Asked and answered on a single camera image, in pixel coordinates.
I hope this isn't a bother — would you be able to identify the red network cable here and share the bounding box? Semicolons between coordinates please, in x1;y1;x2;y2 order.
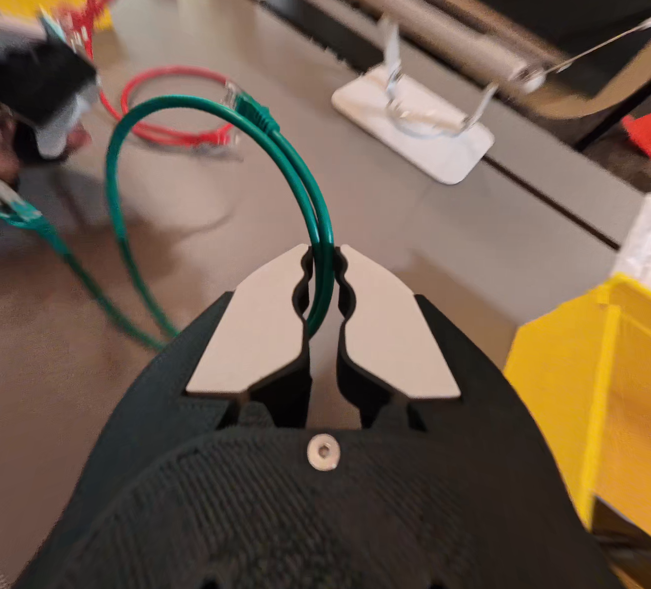
56;0;240;148

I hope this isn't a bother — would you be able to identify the black network adapter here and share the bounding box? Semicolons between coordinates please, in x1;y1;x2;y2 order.
0;37;98;124

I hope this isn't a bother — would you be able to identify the white screen stand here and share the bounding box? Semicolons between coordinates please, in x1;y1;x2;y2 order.
331;24;496;185

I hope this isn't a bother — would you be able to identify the person's left hand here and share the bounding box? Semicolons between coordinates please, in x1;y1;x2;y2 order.
0;113;92;178

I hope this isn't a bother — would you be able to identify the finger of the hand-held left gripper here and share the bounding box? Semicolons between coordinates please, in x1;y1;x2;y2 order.
36;85;100;160

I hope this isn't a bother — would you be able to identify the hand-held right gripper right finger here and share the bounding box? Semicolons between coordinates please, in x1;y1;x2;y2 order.
333;244;462;401

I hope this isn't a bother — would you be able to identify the green network cable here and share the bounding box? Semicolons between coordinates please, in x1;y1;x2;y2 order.
0;95;336;352

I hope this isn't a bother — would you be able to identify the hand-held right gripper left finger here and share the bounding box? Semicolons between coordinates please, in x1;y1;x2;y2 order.
185;243;313;404

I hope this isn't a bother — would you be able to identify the black desk mat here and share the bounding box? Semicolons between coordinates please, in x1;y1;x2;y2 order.
264;0;384;73

